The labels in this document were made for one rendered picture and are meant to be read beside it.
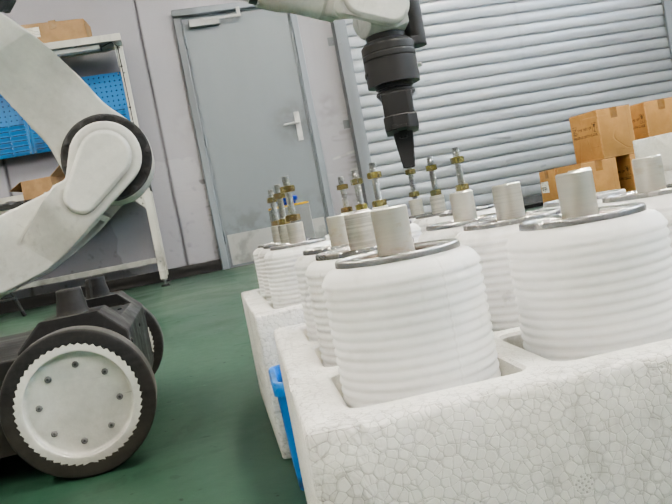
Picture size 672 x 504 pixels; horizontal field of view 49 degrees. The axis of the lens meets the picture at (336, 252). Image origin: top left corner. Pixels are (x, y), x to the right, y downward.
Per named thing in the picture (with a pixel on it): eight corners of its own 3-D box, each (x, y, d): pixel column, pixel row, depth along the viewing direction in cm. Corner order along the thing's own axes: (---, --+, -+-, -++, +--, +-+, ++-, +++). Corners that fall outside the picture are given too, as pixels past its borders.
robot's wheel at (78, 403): (14, 497, 95) (-18, 347, 94) (22, 485, 100) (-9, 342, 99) (170, 458, 100) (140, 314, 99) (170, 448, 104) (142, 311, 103)
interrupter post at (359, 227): (352, 258, 55) (344, 214, 54) (348, 257, 57) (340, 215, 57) (383, 252, 55) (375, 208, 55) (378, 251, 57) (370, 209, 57)
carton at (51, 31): (33, 56, 560) (28, 35, 559) (94, 47, 567) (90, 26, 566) (23, 47, 533) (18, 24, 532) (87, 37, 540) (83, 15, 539)
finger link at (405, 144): (400, 169, 123) (393, 132, 123) (418, 165, 123) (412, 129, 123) (399, 169, 122) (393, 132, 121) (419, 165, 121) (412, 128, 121)
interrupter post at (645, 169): (647, 199, 57) (640, 158, 57) (631, 201, 60) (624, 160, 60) (675, 194, 58) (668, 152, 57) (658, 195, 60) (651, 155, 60)
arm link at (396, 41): (372, 58, 117) (359, -14, 117) (355, 73, 128) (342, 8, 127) (438, 48, 120) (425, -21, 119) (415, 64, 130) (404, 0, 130)
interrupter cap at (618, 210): (550, 236, 41) (547, 224, 41) (502, 235, 49) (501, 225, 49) (673, 211, 42) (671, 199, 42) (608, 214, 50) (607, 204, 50)
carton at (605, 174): (623, 205, 449) (615, 156, 448) (588, 212, 445) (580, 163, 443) (597, 207, 479) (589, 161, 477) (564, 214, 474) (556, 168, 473)
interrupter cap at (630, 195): (633, 204, 54) (632, 195, 54) (586, 207, 62) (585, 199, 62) (727, 186, 55) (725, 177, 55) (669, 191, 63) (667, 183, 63)
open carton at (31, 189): (30, 206, 557) (24, 177, 555) (81, 196, 555) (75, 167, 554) (12, 206, 527) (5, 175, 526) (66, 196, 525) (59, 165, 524)
